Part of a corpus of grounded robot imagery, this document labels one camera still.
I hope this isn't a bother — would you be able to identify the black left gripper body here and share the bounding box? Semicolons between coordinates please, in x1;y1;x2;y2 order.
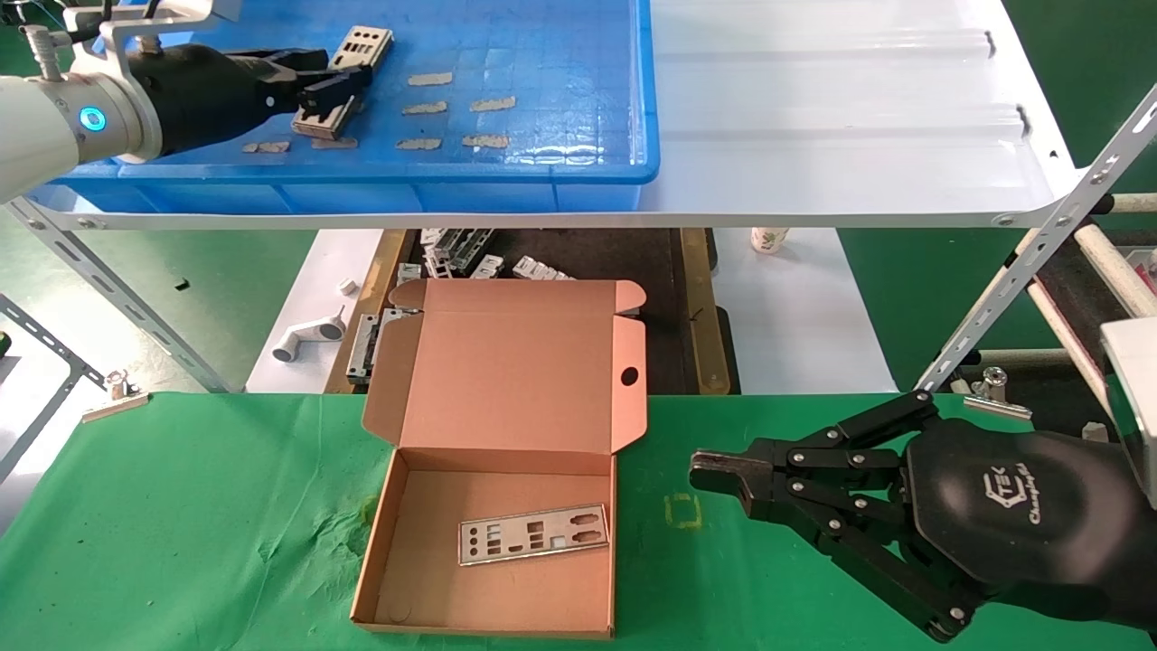
127;42;277;160

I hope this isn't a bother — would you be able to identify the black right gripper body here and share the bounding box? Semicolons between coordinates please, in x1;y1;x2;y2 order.
904;418;1157;631

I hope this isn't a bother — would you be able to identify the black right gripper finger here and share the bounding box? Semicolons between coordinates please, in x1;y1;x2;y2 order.
737;477;983;645
690;389;941;495

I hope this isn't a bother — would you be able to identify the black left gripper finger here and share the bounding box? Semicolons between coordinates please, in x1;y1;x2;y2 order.
269;65;373;115
226;49;332;77

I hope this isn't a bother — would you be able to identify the blue plastic tray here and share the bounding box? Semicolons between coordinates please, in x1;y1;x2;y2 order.
20;0;659;215

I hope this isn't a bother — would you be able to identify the brown cardboard box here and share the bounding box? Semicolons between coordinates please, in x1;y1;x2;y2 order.
351;278;649;640

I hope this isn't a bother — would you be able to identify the silver binder clip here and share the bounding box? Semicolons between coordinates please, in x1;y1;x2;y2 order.
81;369;150;424
963;366;1033;422

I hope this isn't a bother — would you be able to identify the green cloth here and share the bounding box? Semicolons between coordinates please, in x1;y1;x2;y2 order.
0;391;1157;651

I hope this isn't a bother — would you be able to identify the grey rack tube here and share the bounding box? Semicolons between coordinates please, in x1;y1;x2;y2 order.
976;348;1096;370

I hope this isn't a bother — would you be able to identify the pile of metal plates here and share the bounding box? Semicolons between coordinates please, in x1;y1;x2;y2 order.
419;229;496;277

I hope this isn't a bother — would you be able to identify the grey slotted angle bar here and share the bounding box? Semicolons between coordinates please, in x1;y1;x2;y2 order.
915;83;1157;392
0;190;225;394
0;294;108;485

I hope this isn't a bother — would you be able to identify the dark rack panel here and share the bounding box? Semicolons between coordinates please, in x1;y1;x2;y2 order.
1035;237;1157;392

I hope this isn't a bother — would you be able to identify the white pipe fitting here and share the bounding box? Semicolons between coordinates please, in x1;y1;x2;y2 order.
271;306;347;364

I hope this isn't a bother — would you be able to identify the long silver metal plate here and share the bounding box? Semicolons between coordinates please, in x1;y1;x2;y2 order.
346;307;405;382

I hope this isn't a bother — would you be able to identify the white shelf board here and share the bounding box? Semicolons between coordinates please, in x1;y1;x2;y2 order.
0;0;1081;231

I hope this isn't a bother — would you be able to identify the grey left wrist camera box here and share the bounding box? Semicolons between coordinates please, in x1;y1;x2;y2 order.
68;0;245;75

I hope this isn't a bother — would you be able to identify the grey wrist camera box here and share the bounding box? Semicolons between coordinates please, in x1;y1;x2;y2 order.
68;0;245;75
1100;316;1157;509

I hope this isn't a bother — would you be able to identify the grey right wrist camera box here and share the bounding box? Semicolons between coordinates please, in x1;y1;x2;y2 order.
1100;316;1157;509

